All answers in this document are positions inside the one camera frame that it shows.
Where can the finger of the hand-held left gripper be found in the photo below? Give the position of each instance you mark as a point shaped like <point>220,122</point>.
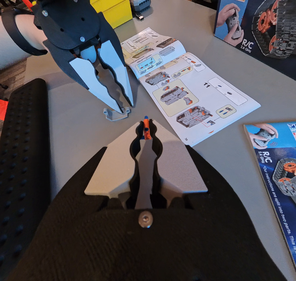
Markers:
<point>115,61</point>
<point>92,77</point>

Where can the blue robot kit box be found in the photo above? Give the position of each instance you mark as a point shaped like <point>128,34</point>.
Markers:
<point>266,19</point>

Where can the grey desk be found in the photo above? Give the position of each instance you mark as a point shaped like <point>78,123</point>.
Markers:
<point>76,128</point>

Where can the black USB dongle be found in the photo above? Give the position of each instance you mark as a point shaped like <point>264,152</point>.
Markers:
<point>140,16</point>

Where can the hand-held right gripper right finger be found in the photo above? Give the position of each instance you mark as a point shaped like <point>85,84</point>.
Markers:
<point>180,170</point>

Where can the orange connector with blue pins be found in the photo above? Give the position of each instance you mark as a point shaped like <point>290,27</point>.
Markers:
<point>146,129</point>

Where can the closed blue instruction booklet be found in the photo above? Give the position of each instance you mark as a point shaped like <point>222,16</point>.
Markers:
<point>272,170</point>

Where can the black perforated board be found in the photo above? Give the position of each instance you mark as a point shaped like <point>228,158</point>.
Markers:
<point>20,146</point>

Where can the yellow plastic bin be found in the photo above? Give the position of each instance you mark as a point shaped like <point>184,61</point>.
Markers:
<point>111,3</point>

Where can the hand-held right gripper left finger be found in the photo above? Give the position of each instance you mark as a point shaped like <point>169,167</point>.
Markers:
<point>111,170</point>

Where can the open instruction booklet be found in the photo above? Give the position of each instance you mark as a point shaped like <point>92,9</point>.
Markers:
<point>185,82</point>

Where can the grey curved building piece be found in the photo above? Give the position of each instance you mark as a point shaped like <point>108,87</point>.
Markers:
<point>114,116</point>

